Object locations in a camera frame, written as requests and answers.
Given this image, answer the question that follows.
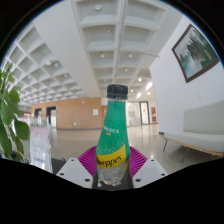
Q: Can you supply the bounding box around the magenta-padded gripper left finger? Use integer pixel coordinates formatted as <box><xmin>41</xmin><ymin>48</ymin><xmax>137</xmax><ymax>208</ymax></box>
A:
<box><xmin>55</xmin><ymin>145</ymin><xmax>99</xmax><ymax>189</ymax></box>

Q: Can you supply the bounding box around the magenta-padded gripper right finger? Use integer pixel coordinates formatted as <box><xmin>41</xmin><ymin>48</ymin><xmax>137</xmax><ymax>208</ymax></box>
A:
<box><xmin>127</xmin><ymin>145</ymin><xmax>169</xmax><ymax>189</ymax></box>

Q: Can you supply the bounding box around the long white bench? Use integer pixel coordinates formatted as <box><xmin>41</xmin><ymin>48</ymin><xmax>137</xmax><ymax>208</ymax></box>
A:
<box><xmin>162</xmin><ymin>99</ymin><xmax>224</xmax><ymax>164</ymax></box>

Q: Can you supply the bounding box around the dark-framed landscape picture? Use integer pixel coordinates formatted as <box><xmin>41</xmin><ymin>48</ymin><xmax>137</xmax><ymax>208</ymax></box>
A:
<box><xmin>171</xmin><ymin>23</ymin><xmax>221</xmax><ymax>84</ymax></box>

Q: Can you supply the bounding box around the clear acrylic sign stand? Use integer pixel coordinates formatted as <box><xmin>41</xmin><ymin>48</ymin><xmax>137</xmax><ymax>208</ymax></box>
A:
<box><xmin>29</xmin><ymin>124</ymin><xmax>54</xmax><ymax>174</ymax></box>

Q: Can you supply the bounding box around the large leafy green plant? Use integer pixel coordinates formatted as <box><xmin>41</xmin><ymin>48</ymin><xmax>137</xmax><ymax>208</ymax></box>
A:
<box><xmin>0</xmin><ymin>63</ymin><xmax>31</xmax><ymax>163</ymax></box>

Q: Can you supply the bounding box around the green plastic drink bottle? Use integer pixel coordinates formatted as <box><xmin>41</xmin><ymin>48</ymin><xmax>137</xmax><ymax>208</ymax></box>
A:
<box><xmin>94</xmin><ymin>83</ymin><xmax>131</xmax><ymax>187</ymax></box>

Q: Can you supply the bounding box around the group of ceiling lights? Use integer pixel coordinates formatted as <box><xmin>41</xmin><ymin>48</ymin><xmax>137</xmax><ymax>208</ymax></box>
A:
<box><xmin>43</xmin><ymin>3</ymin><xmax>154</xmax><ymax>99</ymax></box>

